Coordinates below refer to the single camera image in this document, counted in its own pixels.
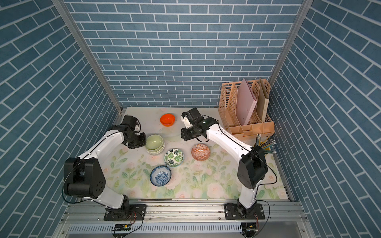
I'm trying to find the light green bowl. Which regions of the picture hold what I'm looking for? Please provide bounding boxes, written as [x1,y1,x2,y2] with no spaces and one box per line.
[145,134,164,151]

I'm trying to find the cream bowl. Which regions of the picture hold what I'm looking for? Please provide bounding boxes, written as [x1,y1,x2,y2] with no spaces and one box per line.
[146,144,165,152]

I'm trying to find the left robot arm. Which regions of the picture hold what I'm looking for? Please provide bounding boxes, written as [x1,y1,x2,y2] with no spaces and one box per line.
[62,116,146,210]

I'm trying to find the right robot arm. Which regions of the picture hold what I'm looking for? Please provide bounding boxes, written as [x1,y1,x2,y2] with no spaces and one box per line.
[181,108,268,210]

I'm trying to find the red pattern bowl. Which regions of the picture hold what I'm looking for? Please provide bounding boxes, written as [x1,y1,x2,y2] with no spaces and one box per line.
[191,144,211,161]

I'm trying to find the orange bowl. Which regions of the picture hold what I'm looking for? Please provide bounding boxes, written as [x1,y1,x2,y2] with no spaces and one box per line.
[160,114,176,127]

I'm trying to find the white bowl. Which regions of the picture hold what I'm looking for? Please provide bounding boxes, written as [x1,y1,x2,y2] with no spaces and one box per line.
[147,148,164,155]

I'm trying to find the green leaf pattern bowl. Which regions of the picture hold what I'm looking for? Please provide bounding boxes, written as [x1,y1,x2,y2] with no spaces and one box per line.
[164,148,184,167]

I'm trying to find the peach file organizer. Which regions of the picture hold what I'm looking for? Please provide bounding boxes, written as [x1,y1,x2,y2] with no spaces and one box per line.
[218,79,275,140]

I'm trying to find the floral table mat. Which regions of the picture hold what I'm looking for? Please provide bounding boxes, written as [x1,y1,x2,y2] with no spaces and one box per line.
[102,107,289,200]

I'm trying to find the pink folder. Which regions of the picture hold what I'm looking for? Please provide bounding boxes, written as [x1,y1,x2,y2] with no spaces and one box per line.
[236,79,258,126]

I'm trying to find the blue floral bowl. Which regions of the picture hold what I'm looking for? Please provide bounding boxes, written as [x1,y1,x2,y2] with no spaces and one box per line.
[150,165,172,187]

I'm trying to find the yellow pencil cup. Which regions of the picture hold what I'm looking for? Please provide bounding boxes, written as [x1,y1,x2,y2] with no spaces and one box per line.
[254,144,268,153]

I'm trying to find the beige folder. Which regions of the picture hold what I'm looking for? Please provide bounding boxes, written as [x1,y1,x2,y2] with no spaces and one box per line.
[257,79,269,123]

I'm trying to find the green circuit board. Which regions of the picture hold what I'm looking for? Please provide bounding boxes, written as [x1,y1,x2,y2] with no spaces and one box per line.
[112,224,132,233]

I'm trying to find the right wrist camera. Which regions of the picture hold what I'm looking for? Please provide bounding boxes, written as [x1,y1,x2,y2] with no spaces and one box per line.
[181,112,193,129]

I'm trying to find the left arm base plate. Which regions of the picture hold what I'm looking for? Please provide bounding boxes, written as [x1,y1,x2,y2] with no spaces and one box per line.
[103,204,147,221]

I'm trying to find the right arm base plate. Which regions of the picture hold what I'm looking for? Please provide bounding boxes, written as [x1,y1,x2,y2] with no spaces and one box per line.
[224,201,265,220]

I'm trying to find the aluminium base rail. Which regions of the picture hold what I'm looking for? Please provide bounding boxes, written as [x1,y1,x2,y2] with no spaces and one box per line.
[53,199,314,238]

